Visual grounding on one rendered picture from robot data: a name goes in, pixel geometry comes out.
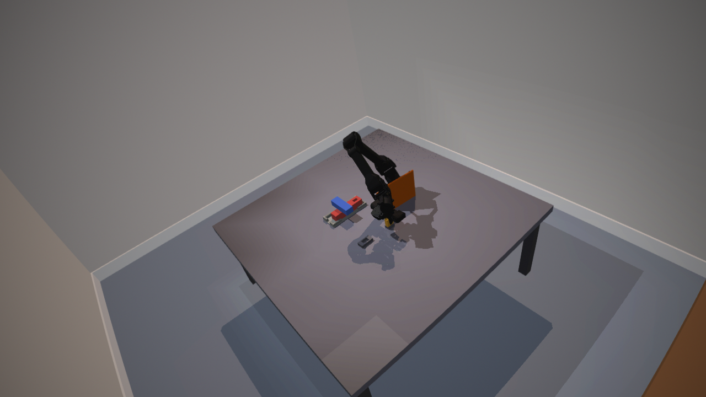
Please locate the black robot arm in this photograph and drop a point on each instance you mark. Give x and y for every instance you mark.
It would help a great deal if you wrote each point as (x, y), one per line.
(356, 149)

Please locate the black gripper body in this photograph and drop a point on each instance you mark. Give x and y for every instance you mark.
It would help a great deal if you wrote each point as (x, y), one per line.
(396, 216)

